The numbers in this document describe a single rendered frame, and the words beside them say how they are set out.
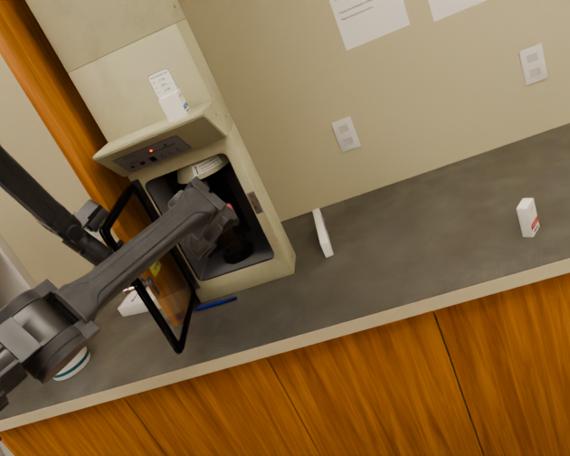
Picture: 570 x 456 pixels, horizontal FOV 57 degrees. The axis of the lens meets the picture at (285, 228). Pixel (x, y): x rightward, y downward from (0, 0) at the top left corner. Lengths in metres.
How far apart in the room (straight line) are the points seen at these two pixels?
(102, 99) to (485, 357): 1.20
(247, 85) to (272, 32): 0.19
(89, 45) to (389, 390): 1.19
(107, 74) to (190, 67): 0.22
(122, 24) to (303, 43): 0.62
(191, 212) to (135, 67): 0.63
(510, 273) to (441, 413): 0.49
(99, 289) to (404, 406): 1.01
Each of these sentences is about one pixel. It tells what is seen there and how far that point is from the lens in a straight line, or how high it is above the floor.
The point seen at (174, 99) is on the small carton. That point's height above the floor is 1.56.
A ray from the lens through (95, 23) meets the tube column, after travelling 1.46.
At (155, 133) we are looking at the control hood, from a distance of 1.35.
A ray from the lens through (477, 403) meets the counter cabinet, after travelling 1.60.
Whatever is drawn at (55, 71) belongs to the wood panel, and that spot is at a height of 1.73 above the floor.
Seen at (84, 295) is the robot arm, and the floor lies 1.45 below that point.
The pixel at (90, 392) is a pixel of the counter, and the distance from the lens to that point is 1.64.
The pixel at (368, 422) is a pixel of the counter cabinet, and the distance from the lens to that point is 1.61.
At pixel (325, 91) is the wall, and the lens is 1.82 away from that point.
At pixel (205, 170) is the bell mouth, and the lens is 1.51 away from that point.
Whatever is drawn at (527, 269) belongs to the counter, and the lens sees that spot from 1.32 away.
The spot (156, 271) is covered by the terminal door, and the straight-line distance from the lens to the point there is 1.45.
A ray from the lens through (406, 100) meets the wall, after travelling 1.85.
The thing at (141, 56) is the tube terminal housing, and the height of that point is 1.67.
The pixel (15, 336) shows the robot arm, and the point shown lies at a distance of 0.74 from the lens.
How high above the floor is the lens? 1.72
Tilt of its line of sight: 24 degrees down
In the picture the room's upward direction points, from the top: 25 degrees counter-clockwise
